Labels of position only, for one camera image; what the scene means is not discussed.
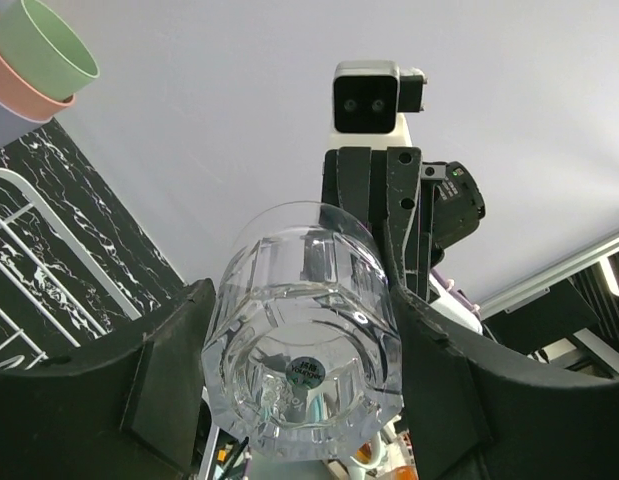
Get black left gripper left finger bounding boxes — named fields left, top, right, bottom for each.
left=0, top=279, right=215, bottom=479

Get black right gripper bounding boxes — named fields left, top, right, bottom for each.
left=321, top=146, right=434, bottom=303

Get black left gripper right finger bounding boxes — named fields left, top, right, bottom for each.
left=388, top=284, right=619, bottom=480

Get clear glass cup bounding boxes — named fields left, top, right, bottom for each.
left=202, top=201, right=403, bottom=461

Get pink plastic cup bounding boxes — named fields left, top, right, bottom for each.
left=0, top=55, right=76, bottom=122

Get light green plastic cup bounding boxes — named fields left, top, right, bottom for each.
left=0, top=0, right=100, bottom=101

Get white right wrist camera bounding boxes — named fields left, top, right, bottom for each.
left=329, top=60, right=428, bottom=150

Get white wire dish rack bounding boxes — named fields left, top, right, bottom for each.
left=0, top=168, right=141, bottom=370

